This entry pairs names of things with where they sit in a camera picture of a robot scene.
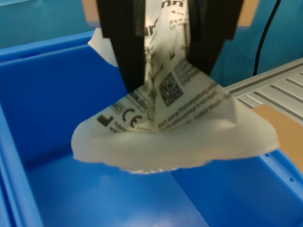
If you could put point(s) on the clear packet of white gauze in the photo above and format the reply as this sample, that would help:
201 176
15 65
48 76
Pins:
146 170

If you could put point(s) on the white printed gauze swab packet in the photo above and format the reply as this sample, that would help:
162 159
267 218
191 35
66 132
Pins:
177 142

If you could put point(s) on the blue plastic storage bin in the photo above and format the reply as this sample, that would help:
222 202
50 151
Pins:
71 106

